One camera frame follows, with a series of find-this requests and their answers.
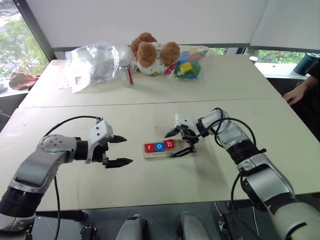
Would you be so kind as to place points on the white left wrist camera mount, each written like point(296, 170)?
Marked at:
point(100, 131)

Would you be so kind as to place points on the blue letter block o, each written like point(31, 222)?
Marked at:
point(158, 147)

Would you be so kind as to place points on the dark grey rounded shape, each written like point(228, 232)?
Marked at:
point(192, 226)
point(132, 228)

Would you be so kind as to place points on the red letter block b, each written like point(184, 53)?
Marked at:
point(169, 144)

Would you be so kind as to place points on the brown and white teddy bear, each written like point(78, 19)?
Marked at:
point(150, 57)

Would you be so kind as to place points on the clear crumpled plastic bag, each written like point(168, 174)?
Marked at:
point(97, 65)

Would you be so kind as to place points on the black table frame bar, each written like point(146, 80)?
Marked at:
point(62, 215)

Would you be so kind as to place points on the person's bare forearm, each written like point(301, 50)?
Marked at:
point(308, 83)

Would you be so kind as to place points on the red letter block r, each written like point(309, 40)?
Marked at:
point(148, 147)

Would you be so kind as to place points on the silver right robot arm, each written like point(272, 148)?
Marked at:
point(262, 172)

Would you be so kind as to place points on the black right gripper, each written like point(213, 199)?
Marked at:
point(189, 136)

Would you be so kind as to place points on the small black box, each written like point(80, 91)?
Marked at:
point(89, 233)

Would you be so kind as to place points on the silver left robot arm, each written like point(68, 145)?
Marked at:
point(37, 165)

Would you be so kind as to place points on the large green toy block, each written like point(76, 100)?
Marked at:
point(196, 67)

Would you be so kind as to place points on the wooden letter tray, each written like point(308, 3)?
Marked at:
point(177, 146)

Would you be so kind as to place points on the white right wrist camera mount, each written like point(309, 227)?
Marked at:
point(183, 118)

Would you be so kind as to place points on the person's black clothing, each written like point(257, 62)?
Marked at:
point(311, 112)

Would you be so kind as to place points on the wide white roller blind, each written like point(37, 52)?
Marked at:
point(150, 17)

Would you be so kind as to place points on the small white cup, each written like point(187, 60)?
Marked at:
point(253, 59)

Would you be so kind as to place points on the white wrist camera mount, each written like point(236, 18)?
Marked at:
point(100, 131)
point(183, 118)

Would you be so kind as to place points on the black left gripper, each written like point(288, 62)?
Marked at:
point(102, 153)

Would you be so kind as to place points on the brown crumpled cloth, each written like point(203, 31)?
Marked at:
point(22, 80)

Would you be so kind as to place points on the clear bag of coloured blocks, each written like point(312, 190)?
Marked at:
point(200, 67)

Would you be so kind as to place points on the yellow toy block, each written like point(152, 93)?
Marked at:
point(186, 67)

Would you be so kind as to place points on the dark green tumbler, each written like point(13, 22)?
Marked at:
point(306, 63)

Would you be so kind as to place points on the person's bare hand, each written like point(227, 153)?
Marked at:
point(296, 94)

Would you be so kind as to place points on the dark window frame post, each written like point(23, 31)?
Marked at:
point(37, 27)

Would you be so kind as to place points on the clear jar with silver lid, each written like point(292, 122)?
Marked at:
point(125, 75)

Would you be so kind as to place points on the narrow white roller blind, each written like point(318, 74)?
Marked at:
point(290, 22)

